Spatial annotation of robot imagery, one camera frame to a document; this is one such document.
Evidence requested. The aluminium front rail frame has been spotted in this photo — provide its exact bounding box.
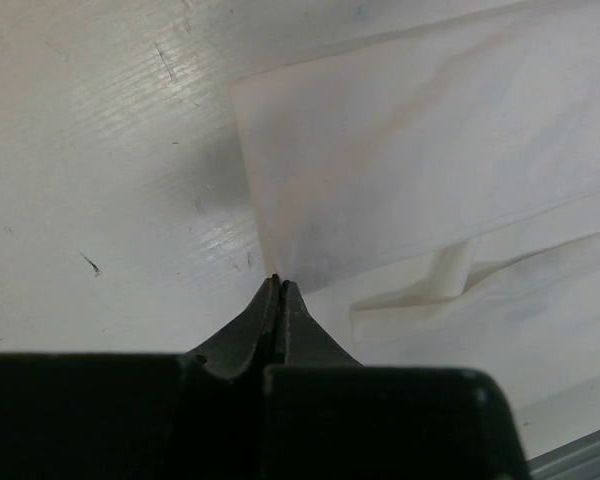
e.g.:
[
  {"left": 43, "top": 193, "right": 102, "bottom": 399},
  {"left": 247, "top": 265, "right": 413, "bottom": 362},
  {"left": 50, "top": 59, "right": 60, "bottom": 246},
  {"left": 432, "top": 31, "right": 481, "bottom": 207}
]
[{"left": 528, "top": 430, "right": 600, "bottom": 480}]

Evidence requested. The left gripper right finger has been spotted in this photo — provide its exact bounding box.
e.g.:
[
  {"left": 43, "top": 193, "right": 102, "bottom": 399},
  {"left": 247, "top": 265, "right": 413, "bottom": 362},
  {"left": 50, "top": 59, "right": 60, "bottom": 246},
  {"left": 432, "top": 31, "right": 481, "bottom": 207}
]
[{"left": 278, "top": 281, "right": 361, "bottom": 368}]

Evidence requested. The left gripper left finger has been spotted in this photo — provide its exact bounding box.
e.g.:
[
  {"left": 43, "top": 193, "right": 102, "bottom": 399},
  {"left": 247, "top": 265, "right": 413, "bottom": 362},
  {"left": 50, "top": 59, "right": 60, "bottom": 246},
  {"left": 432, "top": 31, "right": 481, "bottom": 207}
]
[{"left": 185, "top": 275, "right": 279, "bottom": 382}]

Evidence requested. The white printed t-shirt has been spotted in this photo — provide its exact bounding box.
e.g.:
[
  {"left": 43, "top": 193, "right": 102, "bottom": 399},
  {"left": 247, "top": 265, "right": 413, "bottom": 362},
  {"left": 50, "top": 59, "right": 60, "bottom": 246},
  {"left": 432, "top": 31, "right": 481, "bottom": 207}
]
[{"left": 232, "top": 1, "right": 600, "bottom": 407}]

